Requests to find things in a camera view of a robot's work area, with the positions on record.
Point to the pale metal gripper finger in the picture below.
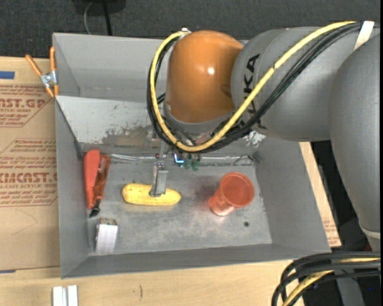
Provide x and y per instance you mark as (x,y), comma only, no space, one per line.
(155,177)
(161,183)

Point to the red tool with black tip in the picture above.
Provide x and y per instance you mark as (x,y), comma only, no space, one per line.
(91,177)

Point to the brown cardboard board, red print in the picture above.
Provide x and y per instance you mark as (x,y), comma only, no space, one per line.
(25,228)

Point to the small white box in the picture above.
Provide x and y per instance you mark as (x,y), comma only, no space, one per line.
(107,237)

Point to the grey metal bin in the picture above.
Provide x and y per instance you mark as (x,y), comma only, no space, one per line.
(178,231)

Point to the yellow toy corn cob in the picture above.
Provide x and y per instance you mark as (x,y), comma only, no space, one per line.
(137,194)

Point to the orange plastic cup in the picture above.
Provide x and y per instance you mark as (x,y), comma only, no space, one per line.
(233,191)

